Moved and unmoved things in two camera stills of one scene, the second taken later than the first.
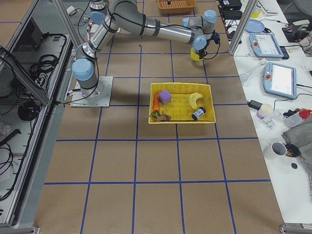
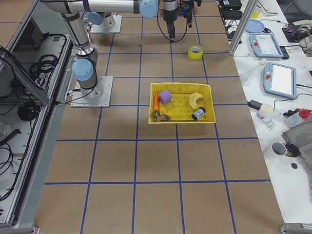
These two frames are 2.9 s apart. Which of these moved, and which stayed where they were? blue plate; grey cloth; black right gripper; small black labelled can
Moved: black right gripper
Stayed: grey cloth; small black labelled can; blue plate
